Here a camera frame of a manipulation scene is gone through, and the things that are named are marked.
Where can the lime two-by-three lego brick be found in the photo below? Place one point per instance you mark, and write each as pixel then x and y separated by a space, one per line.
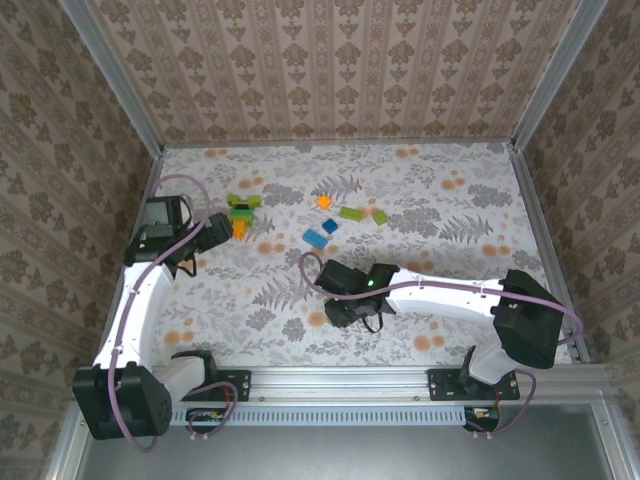
pixel 380 217

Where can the lime two-by-four lego brick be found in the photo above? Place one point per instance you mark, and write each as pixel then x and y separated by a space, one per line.
pixel 351 214
pixel 241 220

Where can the light blue two-by-four lego brick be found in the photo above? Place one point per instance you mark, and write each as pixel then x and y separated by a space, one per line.
pixel 315 239

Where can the aluminium corner post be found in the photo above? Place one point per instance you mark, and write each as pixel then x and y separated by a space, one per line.
pixel 115 80
pixel 560 75

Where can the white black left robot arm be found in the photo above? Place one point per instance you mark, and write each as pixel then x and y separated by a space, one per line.
pixel 135 310

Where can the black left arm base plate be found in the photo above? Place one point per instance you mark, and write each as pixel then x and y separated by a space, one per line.
pixel 237 387

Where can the aluminium side rail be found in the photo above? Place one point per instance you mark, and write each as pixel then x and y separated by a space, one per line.
pixel 532 200
pixel 150 170

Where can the black two-by-two lego brick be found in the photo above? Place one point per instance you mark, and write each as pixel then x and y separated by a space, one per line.
pixel 243 205

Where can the green two-by-four lego brick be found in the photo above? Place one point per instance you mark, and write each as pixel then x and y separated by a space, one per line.
pixel 241 213

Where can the orange two-by-two lego brick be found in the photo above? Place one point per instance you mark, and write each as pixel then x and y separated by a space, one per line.
pixel 324 202
pixel 240 231

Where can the aluminium back rail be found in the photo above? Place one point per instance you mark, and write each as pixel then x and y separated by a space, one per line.
pixel 350 142

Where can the lime two-by-two lego brick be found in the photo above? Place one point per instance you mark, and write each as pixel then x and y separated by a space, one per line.
pixel 255 201
pixel 233 200

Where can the aluminium front rail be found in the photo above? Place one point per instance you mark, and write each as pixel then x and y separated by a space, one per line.
pixel 340 382

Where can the dark blue two-by-two lego brick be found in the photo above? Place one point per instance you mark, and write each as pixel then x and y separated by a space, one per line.
pixel 330 226

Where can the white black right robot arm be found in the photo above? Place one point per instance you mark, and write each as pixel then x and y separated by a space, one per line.
pixel 440 295

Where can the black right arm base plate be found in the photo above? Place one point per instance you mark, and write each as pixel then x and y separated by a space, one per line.
pixel 445 385

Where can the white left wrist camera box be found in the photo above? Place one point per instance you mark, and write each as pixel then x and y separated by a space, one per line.
pixel 162 215

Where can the grey metal front panel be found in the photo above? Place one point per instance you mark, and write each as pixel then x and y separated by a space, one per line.
pixel 350 450

